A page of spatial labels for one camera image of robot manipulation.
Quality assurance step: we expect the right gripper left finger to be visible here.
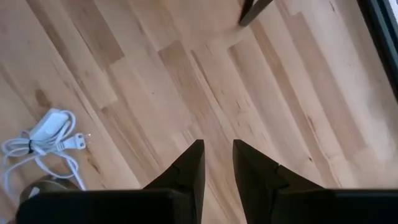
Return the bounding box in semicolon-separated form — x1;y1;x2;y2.
142;139;206;224

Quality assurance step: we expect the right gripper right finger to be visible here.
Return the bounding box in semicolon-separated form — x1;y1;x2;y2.
232;139;326;224

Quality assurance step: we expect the white lamp with cord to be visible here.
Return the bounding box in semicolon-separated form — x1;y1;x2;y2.
0;107;91;202

